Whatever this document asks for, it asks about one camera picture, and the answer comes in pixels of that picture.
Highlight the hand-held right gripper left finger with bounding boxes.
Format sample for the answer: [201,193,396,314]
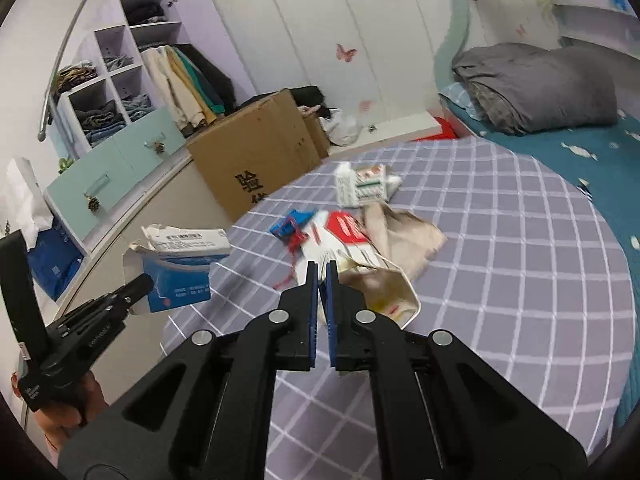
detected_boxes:
[57,260,321,480]

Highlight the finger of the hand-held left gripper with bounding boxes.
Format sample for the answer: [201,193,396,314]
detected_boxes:
[47,274,155,335]

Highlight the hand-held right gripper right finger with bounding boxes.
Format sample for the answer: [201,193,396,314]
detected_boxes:
[325,259,588,480]

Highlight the blue white carton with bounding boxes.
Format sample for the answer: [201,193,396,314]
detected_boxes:
[122,224,232,313]

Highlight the red white package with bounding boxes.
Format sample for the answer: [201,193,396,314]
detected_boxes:
[290,210,388,271]

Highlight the blue plastic wrapper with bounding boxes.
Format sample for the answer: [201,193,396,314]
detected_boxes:
[269,209,318,240]

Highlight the white green medicine box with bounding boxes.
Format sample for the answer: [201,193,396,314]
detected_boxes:
[334,161,403,208]

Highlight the person's left hand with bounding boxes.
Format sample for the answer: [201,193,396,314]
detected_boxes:
[12,367,108,461]

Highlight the blue patterned bag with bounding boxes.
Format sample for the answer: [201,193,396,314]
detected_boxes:
[27,222,83,302]

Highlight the white low cabinet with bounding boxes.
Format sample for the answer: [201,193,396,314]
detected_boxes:
[20,152,241,431]

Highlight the white paper bag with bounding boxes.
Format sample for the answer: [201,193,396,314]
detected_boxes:
[2,157,53,251]

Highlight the teal drawer cabinet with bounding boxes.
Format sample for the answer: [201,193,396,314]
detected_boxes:
[45,109,188,221]

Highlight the round table, checked cloth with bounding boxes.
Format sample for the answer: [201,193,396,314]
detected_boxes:
[160,139,628,480]

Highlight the tall cardboard box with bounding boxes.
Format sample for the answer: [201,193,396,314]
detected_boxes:
[186,89,323,223]

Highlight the small cardboard box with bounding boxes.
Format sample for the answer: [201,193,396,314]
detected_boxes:
[300,110,331,158]

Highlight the folded dark jeans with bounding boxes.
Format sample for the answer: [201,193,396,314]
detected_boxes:
[75,100,126,133]

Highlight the folded blue clothes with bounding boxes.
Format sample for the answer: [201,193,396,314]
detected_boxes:
[120,92,152,121]

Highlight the white low platform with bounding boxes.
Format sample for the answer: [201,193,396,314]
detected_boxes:
[372,112,441,141]

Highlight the stepped cubby shelf with drawers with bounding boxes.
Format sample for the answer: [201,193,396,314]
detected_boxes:
[37,0,163,141]

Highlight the black cloth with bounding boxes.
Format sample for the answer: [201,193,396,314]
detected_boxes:
[289,86,331,116]

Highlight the cream hanging jacket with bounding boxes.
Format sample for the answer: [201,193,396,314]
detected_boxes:
[142,49,206,131]

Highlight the tan hanging jacket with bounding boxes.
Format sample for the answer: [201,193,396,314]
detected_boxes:
[167,49,218,123]

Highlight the pile of brown clothes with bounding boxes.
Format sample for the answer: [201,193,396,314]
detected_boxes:
[52,60,98,93]

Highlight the green hanging jacket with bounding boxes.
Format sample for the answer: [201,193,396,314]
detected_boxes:
[175,47,226,113]

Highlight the black hanging coat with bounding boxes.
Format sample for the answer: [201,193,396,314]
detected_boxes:
[182,44,236,111]

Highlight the blue plaid pillow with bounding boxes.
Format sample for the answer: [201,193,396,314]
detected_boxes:
[439,82,488,133]

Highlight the open wardrobe with clothes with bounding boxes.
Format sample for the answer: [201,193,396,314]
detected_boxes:
[52,0,183,151]

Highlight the white wardrobe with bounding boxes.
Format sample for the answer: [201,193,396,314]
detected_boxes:
[202,0,453,128]

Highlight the folded black clothes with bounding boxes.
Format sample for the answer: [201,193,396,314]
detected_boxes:
[127,4,166,26]

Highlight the lilac cabinet door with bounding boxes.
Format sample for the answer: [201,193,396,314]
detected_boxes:
[165,0,258,106]

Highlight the grey blanket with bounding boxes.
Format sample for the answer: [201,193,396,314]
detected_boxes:
[452,42,618,135]

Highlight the lilac wall shelf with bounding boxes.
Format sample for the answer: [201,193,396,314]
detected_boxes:
[545,0,640,56]

